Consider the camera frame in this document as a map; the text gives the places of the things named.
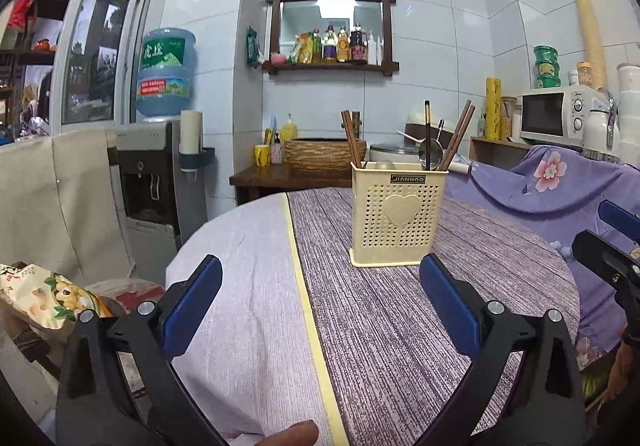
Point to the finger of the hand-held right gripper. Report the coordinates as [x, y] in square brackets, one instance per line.
[600, 253]
[620, 221]

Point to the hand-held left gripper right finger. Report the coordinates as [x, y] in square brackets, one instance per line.
[447, 308]

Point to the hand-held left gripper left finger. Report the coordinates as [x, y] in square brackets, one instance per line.
[192, 306]

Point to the cream plastic utensil holder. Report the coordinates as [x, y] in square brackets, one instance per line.
[370, 226]

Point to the brown wooden chopstick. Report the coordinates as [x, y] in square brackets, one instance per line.
[347, 134]
[466, 129]
[354, 136]
[458, 131]

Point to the person's right forearm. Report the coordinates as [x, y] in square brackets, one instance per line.
[622, 371]

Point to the person's left hand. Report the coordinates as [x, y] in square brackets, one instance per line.
[290, 436]

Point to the pale lilac table cloth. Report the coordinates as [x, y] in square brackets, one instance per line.
[250, 301]

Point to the purple striped tablecloth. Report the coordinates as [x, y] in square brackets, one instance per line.
[380, 316]

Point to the white thermos jug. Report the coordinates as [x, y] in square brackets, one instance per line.
[595, 131]

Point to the purple floral bedsheet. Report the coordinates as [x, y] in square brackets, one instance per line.
[525, 191]

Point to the stack of white foam cups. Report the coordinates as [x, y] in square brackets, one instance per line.
[630, 116]

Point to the white microwave oven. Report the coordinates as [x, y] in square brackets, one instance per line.
[542, 116]

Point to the grey-blue cup holder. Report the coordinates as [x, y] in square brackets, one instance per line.
[202, 162]

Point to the floral snack bag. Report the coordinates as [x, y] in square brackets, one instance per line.
[45, 296]

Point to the grey water dispenser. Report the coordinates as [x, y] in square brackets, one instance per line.
[150, 161]

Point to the yellow lidded jar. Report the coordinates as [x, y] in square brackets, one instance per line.
[585, 74]

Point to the glass jar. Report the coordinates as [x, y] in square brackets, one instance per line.
[507, 119]

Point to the dark wooden counter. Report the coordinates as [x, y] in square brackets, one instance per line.
[280, 176]

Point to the yellow mug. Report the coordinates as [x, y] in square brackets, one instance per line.
[262, 156]

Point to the glass pan lid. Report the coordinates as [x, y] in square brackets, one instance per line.
[392, 147]

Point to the yellow plastic wrap roll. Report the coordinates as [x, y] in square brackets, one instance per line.
[493, 106]

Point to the beige chair cover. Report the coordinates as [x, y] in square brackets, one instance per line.
[60, 196]

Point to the white paper cup sleeve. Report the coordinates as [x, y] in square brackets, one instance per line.
[191, 134]

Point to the patterned cup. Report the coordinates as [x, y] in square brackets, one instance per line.
[277, 155]

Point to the white ladle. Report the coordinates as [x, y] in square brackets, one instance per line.
[407, 135]

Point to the brown white rice cooker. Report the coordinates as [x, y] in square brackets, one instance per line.
[415, 126]

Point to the stack of yellow paper cups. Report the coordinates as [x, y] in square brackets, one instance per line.
[590, 31]

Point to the woven basket sink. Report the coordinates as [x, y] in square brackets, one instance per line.
[320, 156]

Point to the blue toothbrush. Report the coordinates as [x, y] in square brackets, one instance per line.
[272, 124]

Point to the yellow soap bottle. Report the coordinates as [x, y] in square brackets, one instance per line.
[289, 131]

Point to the brass faucet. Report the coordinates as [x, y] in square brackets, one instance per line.
[357, 116]

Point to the blue water jug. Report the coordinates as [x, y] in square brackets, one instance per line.
[165, 76]

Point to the white framed sliding window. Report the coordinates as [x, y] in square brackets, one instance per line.
[92, 66]

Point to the pink bowl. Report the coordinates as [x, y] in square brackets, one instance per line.
[277, 59]

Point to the white squeeze bottle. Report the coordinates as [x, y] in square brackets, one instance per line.
[378, 51]

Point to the green hanging bag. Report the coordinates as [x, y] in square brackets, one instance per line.
[251, 46]

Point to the dark soy sauce bottle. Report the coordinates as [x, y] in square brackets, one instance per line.
[357, 45]

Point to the yellow seasoning packet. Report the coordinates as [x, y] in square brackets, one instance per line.
[305, 49]

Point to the amber sauce bottle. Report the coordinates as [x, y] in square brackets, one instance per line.
[342, 45]

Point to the wooden framed mirror shelf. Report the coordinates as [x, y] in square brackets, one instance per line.
[386, 31]

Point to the green oil bottle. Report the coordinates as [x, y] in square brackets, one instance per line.
[316, 46]

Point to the purple label bottle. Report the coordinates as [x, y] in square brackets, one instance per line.
[329, 45]

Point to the cluttered wooden shelf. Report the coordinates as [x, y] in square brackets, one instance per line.
[30, 66]

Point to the red paper decoration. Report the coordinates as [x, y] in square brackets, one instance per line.
[20, 9]

